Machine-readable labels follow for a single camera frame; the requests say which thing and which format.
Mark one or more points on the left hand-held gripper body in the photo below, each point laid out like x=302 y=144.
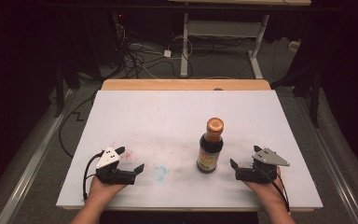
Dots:
x=113 y=175

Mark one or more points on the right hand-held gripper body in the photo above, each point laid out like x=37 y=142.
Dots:
x=262 y=172

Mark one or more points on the dark sauce bottle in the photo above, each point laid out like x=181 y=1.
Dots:
x=210 y=149

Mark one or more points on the person's left hand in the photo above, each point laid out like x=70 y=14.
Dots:
x=102 y=192

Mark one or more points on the person's right hand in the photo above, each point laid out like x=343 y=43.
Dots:
x=268 y=193

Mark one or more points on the white table mat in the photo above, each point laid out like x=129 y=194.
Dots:
x=174 y=124

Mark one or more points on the black metal stand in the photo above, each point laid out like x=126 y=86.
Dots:
x=59 y=90

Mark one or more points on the wooden table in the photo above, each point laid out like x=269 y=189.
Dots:
x=183 y=84

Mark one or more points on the white power adapter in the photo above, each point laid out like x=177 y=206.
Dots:
x=167 y=53

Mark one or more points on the aluminium floor rail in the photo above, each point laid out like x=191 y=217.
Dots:
x=34 y=161
x=332 y=168

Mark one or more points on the white metal desk frame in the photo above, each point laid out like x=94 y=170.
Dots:
x=220 y=28

